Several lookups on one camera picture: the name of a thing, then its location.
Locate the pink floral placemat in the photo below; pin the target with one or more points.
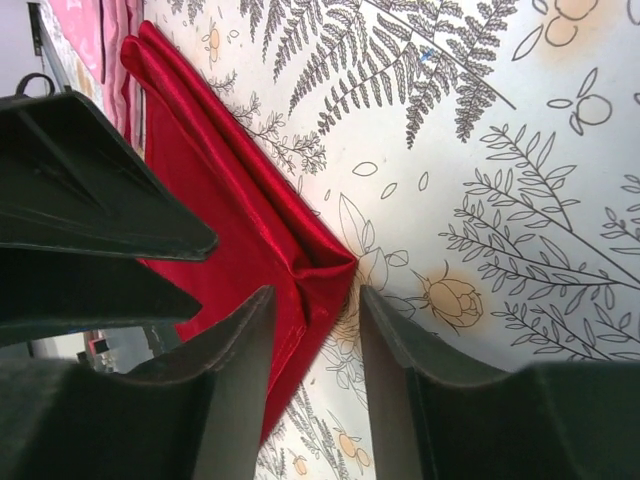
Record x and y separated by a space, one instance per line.
95 31

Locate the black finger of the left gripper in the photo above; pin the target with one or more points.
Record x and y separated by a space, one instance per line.
71 183
47 294

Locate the red cloth napkin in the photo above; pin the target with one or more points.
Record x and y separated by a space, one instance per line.
267 233

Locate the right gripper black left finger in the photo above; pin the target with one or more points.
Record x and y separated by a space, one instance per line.
195 412

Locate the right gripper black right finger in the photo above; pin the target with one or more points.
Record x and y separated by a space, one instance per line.
437 413

